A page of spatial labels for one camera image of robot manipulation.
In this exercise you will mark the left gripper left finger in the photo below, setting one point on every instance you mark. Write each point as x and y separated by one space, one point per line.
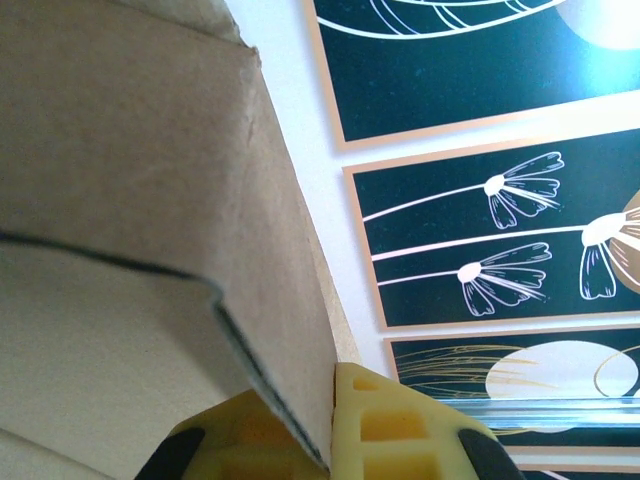
235 435

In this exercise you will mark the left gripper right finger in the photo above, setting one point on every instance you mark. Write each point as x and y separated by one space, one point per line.
395 435

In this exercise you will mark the brown cardboard box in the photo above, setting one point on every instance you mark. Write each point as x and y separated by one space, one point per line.
150 175

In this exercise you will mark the aluminium frame post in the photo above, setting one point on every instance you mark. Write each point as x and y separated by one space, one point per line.
550 415

